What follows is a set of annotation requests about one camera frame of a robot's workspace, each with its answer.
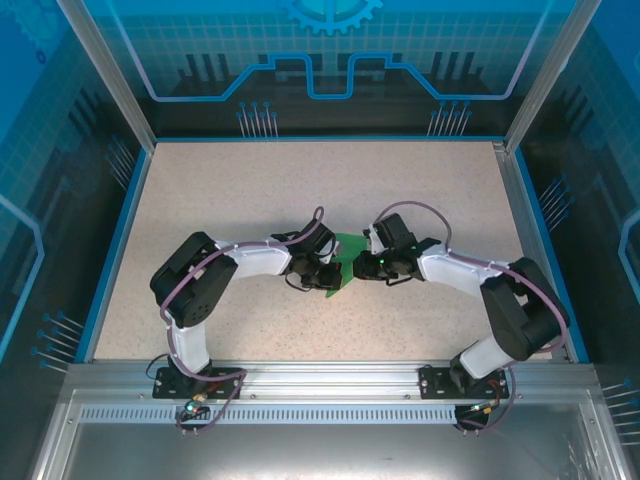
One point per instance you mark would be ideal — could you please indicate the aluminium mounting rail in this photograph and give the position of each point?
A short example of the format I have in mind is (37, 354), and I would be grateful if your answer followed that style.
(330, 380)

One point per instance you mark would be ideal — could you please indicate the green square paper sheet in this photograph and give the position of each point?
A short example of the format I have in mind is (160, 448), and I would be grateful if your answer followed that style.
(352, 245)

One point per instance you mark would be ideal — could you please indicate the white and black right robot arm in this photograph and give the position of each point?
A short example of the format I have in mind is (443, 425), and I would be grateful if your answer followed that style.
(450, 267)

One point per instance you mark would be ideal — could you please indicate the blue table edge strip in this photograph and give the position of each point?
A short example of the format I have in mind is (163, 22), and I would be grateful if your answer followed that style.
(118, 250)

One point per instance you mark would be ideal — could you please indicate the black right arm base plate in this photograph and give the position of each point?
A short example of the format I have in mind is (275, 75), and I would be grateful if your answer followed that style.
(432, 382)

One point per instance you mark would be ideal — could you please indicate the aluminium side rail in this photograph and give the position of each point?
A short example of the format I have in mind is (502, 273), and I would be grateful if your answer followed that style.
(518, 210)

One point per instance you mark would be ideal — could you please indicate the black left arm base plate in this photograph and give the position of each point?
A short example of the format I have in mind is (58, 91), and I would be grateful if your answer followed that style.
(167, 387)

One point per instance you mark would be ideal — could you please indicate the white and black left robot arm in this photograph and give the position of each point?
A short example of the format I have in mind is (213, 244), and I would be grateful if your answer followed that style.
(260, 260)

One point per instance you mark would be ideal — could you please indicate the aluminium frame post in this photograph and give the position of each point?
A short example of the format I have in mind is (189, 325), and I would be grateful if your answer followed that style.
(110, 75)
(550, 75)

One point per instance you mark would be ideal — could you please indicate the metal tray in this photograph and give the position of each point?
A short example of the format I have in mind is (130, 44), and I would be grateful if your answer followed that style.
(320, 450)

